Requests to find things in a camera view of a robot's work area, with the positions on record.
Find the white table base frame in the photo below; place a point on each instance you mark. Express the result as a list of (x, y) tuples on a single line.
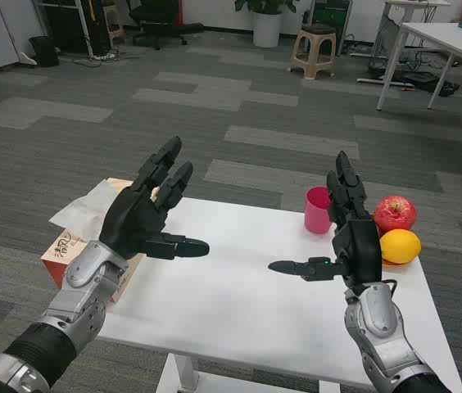
[(182, 372)]

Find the black equipment cabinet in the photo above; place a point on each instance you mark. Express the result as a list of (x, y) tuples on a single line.
[(67, 24)]

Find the large white desk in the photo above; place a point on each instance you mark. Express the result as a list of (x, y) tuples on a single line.
[(440, 37)]

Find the white standing desk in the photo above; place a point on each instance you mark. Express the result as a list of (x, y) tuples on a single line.
[(415, 3)]

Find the orange tissue box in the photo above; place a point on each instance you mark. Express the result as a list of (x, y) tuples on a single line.
[(57, 262)]

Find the small orange floor tool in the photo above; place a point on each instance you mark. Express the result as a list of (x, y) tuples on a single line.
[(407, 87)]

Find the small black floor gadget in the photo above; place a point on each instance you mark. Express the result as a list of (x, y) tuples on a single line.
[(449, 88)]

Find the black flat floor case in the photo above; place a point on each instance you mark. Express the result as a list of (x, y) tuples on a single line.
[(427, 82)]

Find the red apple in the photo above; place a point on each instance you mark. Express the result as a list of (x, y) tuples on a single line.
[(397, 213)]

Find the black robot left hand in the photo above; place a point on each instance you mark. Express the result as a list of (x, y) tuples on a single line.
[(132, 221)]

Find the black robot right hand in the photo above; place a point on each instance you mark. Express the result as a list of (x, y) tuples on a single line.
[(362, 249)]

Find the small yellow stool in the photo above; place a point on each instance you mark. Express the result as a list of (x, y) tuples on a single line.
[(114, 20)]

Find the black waste bin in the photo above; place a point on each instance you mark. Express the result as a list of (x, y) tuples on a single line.
[(44, 51)]

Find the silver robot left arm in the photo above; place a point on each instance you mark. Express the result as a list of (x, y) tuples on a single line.
[(79, 282)]

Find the white power strip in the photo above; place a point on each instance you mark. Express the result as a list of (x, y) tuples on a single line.
[(104, 56)]

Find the white plant pot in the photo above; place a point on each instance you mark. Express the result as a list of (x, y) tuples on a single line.
[(268, 28)]

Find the black office chair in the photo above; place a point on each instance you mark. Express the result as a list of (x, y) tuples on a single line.
[(153, 12)]

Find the orange plate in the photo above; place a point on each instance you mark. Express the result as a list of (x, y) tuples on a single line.
[(392, 263)]

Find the white tissue sheet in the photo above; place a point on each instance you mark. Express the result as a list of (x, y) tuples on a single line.
[(83, 209)]

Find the green potted plant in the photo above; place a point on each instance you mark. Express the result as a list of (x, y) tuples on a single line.
[(264, 5)]

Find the yellow lemon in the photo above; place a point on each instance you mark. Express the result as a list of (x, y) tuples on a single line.
[(401, 245)]

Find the pink plastic cup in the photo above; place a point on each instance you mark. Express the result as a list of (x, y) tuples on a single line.
[(315, 217)]

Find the beige plastic stool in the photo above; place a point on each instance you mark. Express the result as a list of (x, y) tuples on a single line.
[(312, 41)]

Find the white stand post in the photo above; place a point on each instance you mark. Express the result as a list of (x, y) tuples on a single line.
[(84, 28)]

